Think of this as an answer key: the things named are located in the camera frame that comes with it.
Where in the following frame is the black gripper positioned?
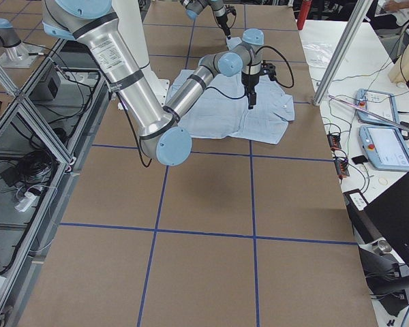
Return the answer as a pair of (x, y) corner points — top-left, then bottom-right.
(213, 7), (231, 40)
(241, 64), (260, 109)

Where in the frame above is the light blue button shirt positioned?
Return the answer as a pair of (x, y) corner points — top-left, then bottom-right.
(163, 29), (295, 144)

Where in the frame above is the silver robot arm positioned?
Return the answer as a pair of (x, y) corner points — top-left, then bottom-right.
(179, 0), (231, 40)
(42, 1), (264, 166)

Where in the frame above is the clear plastic bag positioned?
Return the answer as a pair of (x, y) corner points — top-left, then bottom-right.
(302, 41), (337, 69)

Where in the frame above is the red bottle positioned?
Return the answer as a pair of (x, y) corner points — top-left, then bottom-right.
(297, 0), (312, 31)

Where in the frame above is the lower blue teach pendant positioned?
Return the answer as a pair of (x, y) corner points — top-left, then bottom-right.
(359, 125), (409, 172)

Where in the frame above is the seated person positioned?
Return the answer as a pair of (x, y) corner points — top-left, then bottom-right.
(366, 1), (409, 30)

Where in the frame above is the grey metal box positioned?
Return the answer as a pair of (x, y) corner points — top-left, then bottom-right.
(32, 65), (61, 101)

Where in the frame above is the black laptop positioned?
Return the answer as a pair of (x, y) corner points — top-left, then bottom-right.
(344, 172), (409, 316)

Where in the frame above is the white power strip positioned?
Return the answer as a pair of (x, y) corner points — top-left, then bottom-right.
(14, 188), (41, 213)

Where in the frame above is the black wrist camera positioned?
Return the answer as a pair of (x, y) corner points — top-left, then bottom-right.
(224, 5), (237, 16)
(260, 60), (277, 82)

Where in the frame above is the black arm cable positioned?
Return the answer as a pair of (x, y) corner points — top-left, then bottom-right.
(204, 45), (294, 101)

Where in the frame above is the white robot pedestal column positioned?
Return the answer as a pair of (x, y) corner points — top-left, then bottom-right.
(112, 0), (170, 106)

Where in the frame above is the grey aluminium frame post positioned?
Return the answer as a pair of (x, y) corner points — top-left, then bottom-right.
(312, 0), (373, 106)

